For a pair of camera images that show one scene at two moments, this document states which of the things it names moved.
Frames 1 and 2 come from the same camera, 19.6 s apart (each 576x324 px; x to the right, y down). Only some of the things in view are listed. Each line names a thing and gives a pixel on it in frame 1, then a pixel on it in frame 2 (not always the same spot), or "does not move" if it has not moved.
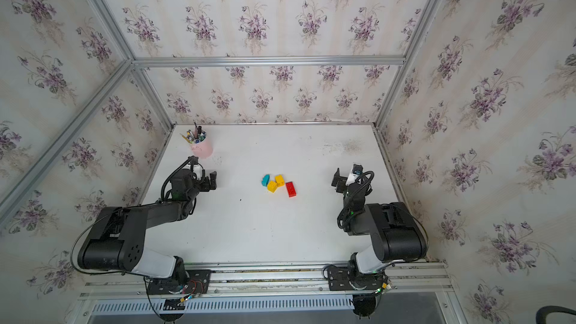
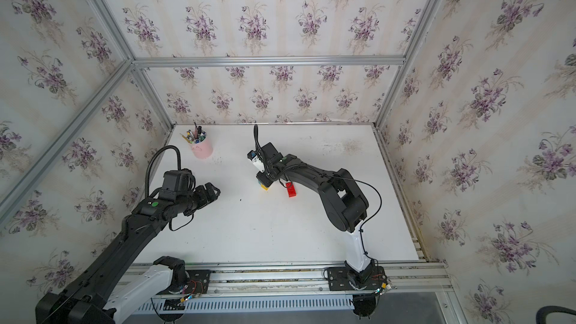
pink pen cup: x=203 y=150 does not move
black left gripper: x=204 y=187 → x=203 y=200
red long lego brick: x=291 y=189 does not move
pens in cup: x=196 y=136 does not move
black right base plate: x=339 y=278 does not move
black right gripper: x=341 y=181 → x=262 y=180
